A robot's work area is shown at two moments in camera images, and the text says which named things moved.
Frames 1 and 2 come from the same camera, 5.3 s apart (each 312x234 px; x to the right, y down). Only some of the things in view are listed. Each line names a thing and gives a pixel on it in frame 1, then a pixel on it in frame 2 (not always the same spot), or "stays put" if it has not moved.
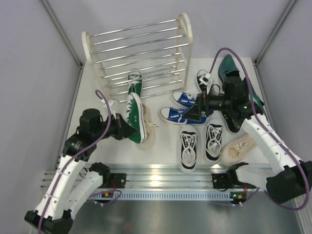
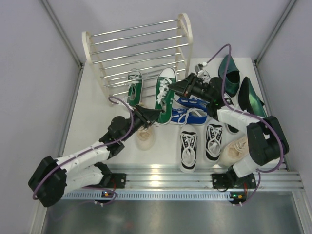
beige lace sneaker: x=148 y=143 stays put
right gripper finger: x=194 y=113 → x=182 y=86
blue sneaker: x=175 y=115 stays put
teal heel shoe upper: x=227 y=68 stays put
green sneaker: x=135 y=82 stays put
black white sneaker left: x=188 y=148 stays put
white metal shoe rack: x=160 y=51 stays put
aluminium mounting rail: x=163 y=176 stays put
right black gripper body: x=210 y=103 → x=197 y=89
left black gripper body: x=115 y=127 → x=136 y=110
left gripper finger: x=127 y=130 → x=149 y=115
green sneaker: x=134 y=116 → x=164 y=96
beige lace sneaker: x=235 y=149 stays put
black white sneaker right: x=214 y=133 stays put
